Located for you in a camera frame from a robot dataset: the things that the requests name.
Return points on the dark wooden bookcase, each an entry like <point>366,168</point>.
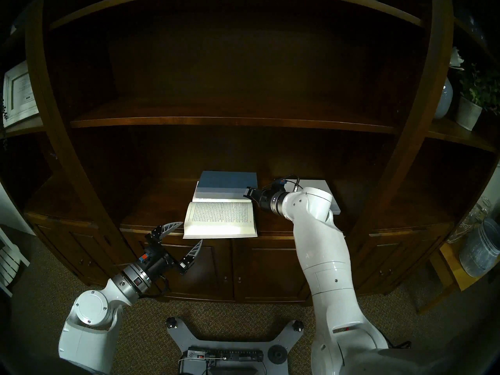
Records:
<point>234,65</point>

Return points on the clear glass jar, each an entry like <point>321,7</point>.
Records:
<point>468,222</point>

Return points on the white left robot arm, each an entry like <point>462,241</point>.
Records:
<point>90,315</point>

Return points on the white hardcover book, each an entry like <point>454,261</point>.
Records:
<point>336,206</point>

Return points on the dark trailing plant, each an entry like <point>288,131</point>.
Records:
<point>4,108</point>

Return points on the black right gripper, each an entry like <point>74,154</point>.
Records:
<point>265,198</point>

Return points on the pale round vase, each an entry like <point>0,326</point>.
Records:
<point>443,99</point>

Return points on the black round base disc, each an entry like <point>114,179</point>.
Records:
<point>277,354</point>

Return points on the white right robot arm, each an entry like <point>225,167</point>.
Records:
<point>324,253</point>

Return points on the black base knob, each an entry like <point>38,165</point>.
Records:
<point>170,322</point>
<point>299,325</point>

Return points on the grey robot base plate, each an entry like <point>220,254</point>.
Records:
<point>234,339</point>

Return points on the green plant in white pot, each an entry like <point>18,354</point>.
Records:
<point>468,112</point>

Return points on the blue hardcover book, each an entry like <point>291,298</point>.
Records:
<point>226,180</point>

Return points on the grey electronics box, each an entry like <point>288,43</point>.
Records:
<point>222,358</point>

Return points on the white artificial flower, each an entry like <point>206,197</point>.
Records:
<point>456,58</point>

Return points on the white slatted chair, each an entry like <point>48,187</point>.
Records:
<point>9,261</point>

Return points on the light wooden side table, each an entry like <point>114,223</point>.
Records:
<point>453,265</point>

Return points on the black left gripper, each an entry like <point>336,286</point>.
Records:
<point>157,261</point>

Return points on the white framed certificate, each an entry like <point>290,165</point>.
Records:
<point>19,93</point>

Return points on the paperback book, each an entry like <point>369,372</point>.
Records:
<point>218,220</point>

